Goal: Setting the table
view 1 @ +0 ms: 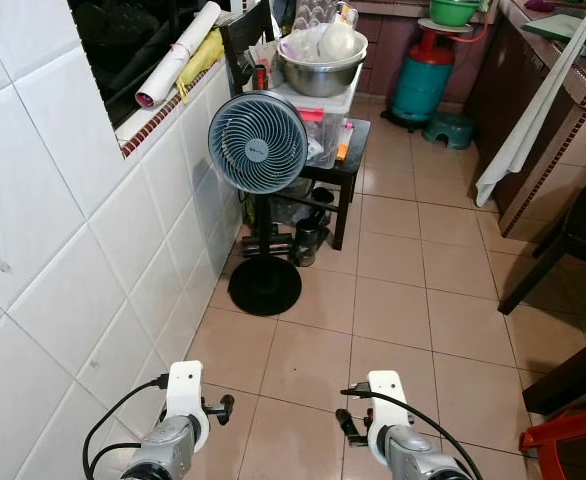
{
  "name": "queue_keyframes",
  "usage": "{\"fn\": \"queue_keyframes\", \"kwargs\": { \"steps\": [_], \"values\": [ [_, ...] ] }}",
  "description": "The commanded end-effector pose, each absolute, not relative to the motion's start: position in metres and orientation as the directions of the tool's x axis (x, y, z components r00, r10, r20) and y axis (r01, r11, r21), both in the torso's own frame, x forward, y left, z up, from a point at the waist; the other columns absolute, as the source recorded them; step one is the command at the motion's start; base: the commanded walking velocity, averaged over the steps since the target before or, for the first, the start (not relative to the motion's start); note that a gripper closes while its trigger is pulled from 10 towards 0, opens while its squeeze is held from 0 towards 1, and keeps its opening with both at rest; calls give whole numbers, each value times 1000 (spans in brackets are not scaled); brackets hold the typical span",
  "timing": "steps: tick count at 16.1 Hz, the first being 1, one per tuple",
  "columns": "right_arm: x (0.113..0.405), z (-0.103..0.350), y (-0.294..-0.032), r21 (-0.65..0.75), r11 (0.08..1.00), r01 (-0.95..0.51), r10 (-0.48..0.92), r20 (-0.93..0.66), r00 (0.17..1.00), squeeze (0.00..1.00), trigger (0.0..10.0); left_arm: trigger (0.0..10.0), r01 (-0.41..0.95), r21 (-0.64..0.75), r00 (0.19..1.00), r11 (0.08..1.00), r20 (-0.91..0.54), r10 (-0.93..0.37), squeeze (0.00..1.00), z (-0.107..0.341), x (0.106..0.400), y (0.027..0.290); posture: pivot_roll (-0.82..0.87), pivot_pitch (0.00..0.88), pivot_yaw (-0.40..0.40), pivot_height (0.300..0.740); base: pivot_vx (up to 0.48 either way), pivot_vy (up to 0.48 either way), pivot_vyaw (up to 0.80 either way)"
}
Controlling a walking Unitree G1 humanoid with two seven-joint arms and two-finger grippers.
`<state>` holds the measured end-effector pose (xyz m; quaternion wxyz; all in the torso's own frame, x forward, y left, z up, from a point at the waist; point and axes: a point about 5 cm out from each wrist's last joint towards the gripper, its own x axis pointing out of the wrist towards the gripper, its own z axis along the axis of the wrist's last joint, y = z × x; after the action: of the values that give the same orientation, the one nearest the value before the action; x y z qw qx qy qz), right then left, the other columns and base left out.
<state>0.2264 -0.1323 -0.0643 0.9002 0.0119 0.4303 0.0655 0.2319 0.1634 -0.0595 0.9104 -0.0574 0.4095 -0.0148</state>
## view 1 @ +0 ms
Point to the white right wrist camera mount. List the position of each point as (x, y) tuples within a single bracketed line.
[(385, 405)]

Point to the brown wooden counter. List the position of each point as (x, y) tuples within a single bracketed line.
[(518, 100)]

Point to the dark wooden table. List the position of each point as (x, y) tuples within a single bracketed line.
[(578, 375)]

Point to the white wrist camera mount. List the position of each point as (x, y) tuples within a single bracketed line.
[(184, 392), (385, 405)]

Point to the white hanging cloth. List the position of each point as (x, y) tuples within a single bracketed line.
[(528, 130)]

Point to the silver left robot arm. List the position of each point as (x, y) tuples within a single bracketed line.
[(165, 450)]

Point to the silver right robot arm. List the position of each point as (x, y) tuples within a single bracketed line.
[(423, 460)]

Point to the green plastic basin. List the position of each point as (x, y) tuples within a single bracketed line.
[(453, 12)]

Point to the black vacuum cleaner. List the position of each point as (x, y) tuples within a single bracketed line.
[(308, 235)]

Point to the large steel mixing bowl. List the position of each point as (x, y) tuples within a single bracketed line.
[(318, 75)]

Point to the red plastic chair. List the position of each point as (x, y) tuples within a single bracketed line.
[(568, 428)]

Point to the small green plastic stool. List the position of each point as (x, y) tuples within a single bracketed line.
[(449, 130)]

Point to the clear plastic storage box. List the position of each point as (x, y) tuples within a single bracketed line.
[(325, 120)]

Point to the teal gas cylinder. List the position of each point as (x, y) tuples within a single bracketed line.
[(421, 85)]

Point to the black chair backrest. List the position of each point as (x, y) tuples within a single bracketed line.
[(243, 40)]

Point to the white rolled paper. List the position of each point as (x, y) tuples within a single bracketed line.
[(178, 55)]

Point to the black side table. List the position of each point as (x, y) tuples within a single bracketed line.
[(351, 170)]

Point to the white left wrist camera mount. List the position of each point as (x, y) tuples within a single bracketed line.
[(184, 392)]

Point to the white plastic bag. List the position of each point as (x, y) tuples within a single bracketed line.
[(335, 42)]

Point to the yellow cloth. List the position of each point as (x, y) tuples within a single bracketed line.
[(203, 60)]

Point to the grey standing fan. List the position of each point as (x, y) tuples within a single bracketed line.
[(258, 142)]

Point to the black wooden chair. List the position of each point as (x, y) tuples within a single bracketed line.
[(573, 245)]

